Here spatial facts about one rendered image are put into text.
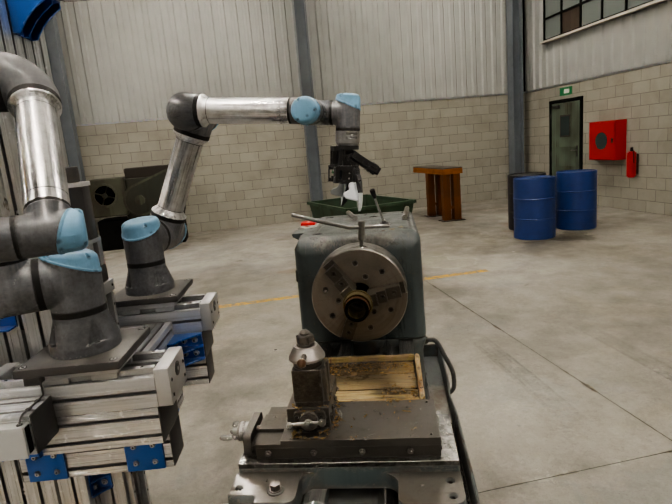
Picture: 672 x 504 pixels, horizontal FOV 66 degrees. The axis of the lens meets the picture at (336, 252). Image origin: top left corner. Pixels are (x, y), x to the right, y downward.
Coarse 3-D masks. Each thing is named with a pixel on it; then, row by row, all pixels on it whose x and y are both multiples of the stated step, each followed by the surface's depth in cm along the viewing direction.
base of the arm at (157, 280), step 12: (132, 264) 161; (144, 264) 161; (156, 264) 163; (132, 276) 162; (144, 276) 161; (156, 276) 163; (168, 276) 166; (132, 288) 161; (144, 288) 161; (156, 288) 162; (168, 288) 165
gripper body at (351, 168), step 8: (336, 152) 161; (344, 152) 160; (352, 152) 161; (336, 160) 161; (344, 160) 161; (352, 160) 161; (328, 168) 164; (336, 168) 158; (344, 168) 159; (352, 168) 160; (328, 176) 165; (336, 176) 159; (344, 176) 160; (352, 176) 161
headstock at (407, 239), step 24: (336, 216) 235; (360, 216) 228; (384, 216) 221; (408, 216) 215; (312, 240) 186; (336, 240) 184; (384, 240) 181; (408, 240) 180; (312, 264) 185; (408, 264) 181; (360, 288) 185; (408, 288) 183; (312, 312) 188; (408, 312) 185; (336, 336) 189; (384, 336) 188; (408, 336) 187
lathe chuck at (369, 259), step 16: (336, 256) 167; (352, 256) 167; (368, 256) 166; (384, 256) 166; (320, 272) 169; (352, 272) 168; (368, 272) 167; (384, 272) 168; (400, 272) 166; (320, 288) 170; (336, 288) 169; (320, 304) 171; (336, 304) 171; (384, 304) 169; (400, 304) 168; (320, 320) 172; (336, 320) 172; (368, 320) 171; (384, 320) 170; (400, 320) 170; (368, 336) 172
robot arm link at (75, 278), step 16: (48, 256) 111; (64, 256) 110; (80, 256) 112; (96, 256) 116; (32, 272) 109; (48, 272) 110; (64, 272) 110; (80, 272) 112; (96, 272) 115; (48, 288) 110; (64, 288) 111; (80, 288) 112; (96, 288) 115; (48, 304) 111; (64, 304) 112; (80, 304) 113; (96, 304) 115
